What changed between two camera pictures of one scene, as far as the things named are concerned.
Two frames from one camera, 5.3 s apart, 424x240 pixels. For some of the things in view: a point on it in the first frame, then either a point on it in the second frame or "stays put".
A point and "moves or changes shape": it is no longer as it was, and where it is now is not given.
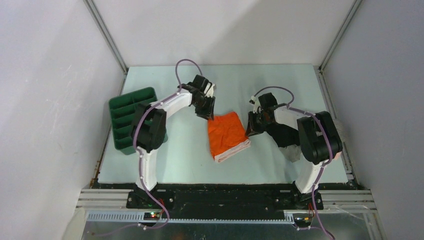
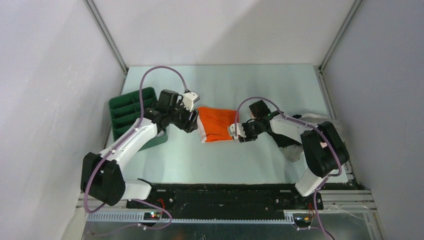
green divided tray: (123, 109) stays put
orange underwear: (227, 135) moves or changes shape
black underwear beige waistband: (284, 135) stays put
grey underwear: (293, 152) stays put
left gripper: (208, 112) to (188, 126)
